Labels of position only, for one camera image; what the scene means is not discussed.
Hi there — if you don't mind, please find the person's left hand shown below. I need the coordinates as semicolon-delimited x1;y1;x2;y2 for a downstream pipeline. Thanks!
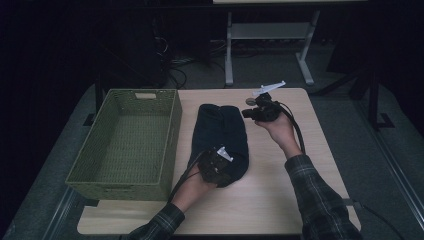
170;164;218;213

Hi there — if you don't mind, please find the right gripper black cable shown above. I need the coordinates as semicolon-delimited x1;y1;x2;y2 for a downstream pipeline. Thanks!
278;101;307;155

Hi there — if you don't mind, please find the dark blue fishbone print garment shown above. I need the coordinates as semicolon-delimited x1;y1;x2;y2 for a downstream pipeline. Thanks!
187;103;251;189

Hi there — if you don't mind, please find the green woven basket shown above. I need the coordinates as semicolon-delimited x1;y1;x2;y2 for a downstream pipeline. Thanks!
65;88;183;202

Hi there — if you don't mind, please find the metal floor rail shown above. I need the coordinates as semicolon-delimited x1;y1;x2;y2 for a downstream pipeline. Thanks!
353;99;424;232
42;187;78;240

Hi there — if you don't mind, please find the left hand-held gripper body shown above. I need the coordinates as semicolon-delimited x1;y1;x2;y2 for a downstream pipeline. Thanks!
197;145;235;188

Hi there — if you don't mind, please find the black metal stand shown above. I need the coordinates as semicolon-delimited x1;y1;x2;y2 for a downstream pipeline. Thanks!
349;66;396;132

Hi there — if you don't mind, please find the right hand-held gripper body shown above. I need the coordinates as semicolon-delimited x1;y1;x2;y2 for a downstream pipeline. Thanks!
249;80;287;123

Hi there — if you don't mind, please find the white metal table frame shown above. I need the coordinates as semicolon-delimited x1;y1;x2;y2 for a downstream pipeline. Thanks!
212;0;368;87

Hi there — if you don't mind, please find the thin black floor cable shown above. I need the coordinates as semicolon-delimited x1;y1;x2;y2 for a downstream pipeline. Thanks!
353;199;398;240

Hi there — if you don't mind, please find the tangle of black floor cables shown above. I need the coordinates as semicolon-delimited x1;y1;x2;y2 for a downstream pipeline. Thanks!
151;34;228;90

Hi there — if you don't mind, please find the person's right hand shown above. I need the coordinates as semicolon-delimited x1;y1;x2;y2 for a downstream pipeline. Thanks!
254;111;303;160

